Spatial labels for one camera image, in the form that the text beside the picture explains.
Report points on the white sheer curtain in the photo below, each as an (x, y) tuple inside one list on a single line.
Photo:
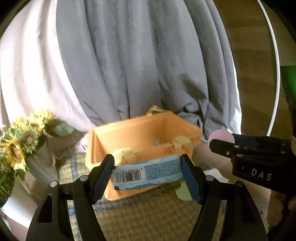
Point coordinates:
[(33, 76)]

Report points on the blue tissue packet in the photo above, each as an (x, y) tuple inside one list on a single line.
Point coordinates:
[(148, 173)]

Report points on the yellow blue plaid mat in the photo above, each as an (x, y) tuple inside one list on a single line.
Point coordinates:
[(157, 214)]

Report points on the grey ribbed vase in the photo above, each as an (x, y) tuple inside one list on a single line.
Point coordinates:
[(42, 165)]

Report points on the pink round pouf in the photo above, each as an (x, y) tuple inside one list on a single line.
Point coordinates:
[(221, 135)]

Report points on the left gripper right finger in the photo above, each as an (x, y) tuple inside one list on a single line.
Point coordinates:
[(203, 190)]

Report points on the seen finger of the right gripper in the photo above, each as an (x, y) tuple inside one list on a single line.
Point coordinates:
[(229, 148)]

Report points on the white cloth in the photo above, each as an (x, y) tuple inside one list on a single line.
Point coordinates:
[(215, 173)]

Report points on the white plant pot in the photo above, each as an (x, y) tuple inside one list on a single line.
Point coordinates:
[(20, 207)]

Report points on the green sleeve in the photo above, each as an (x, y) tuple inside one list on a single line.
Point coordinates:
[(288, 75)]

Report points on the grey curtain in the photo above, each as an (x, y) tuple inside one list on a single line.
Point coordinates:
[(123, 57)]

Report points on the green frog sponge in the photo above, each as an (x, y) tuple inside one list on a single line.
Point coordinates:
[(183, 192)]

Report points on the operator right hand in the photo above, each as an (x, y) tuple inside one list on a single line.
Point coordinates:
[(275, 209)]

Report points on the orange plastic basket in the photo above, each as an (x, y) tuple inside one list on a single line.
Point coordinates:
[(153, 136)]

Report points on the sunflower bouquet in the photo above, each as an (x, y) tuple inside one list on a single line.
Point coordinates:
[(26, 135)]

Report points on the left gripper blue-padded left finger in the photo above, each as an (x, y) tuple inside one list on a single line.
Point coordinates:
[(86, 191)]

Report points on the green potted plant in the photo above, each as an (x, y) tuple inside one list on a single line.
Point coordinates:
[(8, 176)]

